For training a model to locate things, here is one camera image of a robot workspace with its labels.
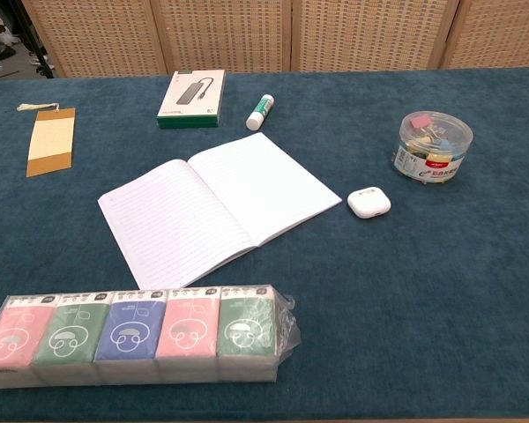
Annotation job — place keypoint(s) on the white green USB hub box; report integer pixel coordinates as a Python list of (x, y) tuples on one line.
[(191, 99)]

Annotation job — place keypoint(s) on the brown and cream paper bookmark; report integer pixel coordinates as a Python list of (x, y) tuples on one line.
[(50, 141)]

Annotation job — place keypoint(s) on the white green glue stick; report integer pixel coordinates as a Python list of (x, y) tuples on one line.
[(260, 112)]

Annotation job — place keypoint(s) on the blue table cloth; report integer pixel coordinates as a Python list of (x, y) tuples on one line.
[(401, 286)]

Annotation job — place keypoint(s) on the wooden rattan folding screen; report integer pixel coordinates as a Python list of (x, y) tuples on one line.
[(229, 35)]

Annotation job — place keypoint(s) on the clear jar of binder clips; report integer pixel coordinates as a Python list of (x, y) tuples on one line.
[(432, 145)]

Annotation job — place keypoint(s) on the open lined notebook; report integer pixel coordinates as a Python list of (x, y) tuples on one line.
[(220, 207)]

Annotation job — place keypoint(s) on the white earbuds case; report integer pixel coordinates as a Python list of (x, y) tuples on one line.
[(368, 202)]

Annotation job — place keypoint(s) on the wrapped pocket tissue multipack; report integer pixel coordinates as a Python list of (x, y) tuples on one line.
[(132, 335)]

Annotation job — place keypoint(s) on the black tripod stand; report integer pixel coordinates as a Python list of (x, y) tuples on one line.
[(35, 44)]

